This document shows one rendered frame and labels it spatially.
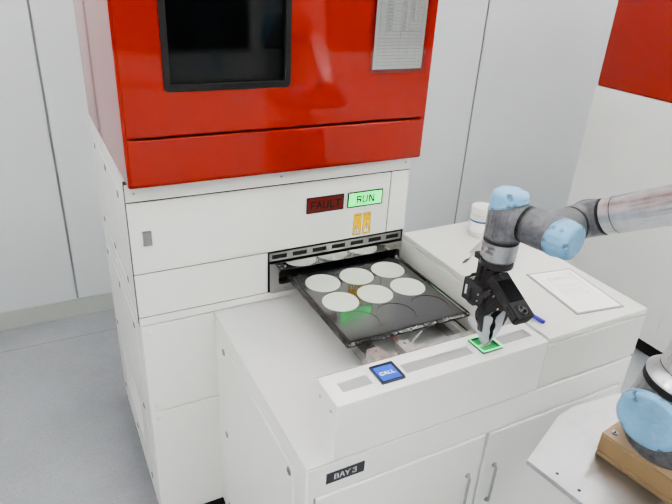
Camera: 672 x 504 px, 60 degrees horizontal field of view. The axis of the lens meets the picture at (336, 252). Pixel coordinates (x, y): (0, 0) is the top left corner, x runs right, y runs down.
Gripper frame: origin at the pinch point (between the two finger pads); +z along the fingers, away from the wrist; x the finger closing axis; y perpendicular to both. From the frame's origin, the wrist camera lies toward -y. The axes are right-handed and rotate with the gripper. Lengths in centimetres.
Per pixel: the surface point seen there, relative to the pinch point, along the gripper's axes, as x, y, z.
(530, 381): -12.2, -4.1, 12.1
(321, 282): 17, 50, 8
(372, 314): 12.1, 29.4, 7.5
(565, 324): -23.4, -0.9, 0.9
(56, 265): 83, 207, 68
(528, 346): -8.9, -3.8, 1.3
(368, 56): 5, 54, -53
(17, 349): 106, 186, 98
